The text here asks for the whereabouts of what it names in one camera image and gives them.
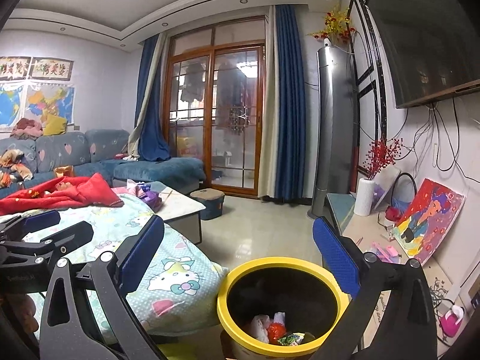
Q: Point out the white vase red berries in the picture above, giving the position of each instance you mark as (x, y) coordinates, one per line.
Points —
(388, 183)

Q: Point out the orange red mesh bag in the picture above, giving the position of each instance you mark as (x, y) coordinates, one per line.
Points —
(276, 332)

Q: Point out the world map poster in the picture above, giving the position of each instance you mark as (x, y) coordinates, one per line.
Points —
(11, 107)

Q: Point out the pink red clothes pile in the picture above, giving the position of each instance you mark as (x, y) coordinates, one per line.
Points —
(26, 128)

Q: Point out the framed embroidery picture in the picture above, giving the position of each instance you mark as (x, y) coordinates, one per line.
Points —
(15, 68)
(50, 69)

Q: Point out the wooden glass sliding door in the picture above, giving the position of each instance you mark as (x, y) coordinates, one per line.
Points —
(232, 120)

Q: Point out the person's left hand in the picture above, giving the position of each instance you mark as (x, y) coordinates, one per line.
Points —
(23, 311)

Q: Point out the brown patterned clothes pile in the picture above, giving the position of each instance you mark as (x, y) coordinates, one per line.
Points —
(15, 167)

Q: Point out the red berry branches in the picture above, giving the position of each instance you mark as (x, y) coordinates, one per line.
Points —
(380, 155)

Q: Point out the white foam fruit net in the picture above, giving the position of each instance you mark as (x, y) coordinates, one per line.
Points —
(258, 326)

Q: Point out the colourful figure painting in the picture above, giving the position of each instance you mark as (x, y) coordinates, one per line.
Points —
(431, 213)

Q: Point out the red round ornament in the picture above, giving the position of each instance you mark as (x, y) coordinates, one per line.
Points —
(393, 213)

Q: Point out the glass top television cabinet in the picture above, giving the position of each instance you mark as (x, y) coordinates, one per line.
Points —
(360, 228)

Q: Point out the purple cloth pile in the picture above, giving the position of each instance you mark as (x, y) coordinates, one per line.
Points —
(152, 197)

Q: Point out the pink white toy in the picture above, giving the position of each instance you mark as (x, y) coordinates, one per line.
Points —
(450, 320)

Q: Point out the white top coffee table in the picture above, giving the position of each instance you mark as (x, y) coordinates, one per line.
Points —
(180, 202)

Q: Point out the cat print blanket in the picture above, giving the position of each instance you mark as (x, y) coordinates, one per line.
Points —
(180, 247)

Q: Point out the dark snack wrapper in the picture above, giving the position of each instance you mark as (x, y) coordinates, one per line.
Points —
(308, 337)

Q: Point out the blue storage stool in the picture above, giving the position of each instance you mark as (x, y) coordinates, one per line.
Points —
(208, 204)

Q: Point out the blue heart print sofa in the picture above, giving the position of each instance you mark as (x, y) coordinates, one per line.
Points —
(157, 172)

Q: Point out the gold gift box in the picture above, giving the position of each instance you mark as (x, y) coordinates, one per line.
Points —
(64, 171)

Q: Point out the yellow pillow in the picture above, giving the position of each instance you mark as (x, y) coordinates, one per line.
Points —
(54, 125)

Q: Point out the silver tower air conditioner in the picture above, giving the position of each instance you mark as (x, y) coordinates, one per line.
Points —
(333, 127)

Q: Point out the colour pen box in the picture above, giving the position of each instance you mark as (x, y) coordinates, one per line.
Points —
(386, 253)

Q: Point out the wall mounted television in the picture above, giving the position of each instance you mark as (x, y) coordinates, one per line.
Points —
(423, 37)

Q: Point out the yellow red artificial flowers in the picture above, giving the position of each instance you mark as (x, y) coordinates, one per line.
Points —
(337, 22)

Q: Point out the country map poster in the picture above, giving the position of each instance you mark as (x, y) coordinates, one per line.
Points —
(50, 101)

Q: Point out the white ribbed vase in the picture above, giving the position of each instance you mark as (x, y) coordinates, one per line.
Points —
(363, 198)

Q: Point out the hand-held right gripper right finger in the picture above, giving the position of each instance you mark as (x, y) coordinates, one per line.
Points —
(337, 258)

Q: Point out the white printed plastic bag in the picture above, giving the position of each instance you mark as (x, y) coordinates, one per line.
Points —
(279, 317)

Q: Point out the red blanket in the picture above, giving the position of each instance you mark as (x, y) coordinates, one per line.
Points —
(86, 191)

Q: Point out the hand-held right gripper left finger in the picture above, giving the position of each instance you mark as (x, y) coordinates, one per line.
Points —
(144, 255)

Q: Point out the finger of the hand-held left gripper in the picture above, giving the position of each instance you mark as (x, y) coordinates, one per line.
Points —
(41, 221)
(71, 234)

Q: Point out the yellow rimmed black bin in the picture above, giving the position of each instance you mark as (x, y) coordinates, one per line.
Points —
(281, 261)

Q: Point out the blue beige curtain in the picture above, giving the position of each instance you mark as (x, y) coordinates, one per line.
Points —
(150, 120)
(288, 120)

